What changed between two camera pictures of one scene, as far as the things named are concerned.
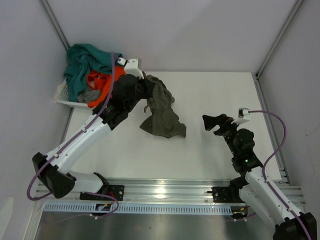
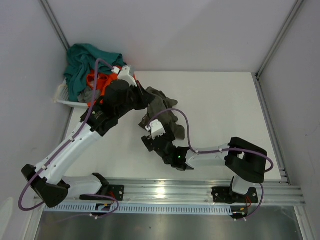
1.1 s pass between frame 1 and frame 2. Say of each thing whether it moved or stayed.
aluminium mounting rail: stayed
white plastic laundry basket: stayed
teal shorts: stayed
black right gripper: moved
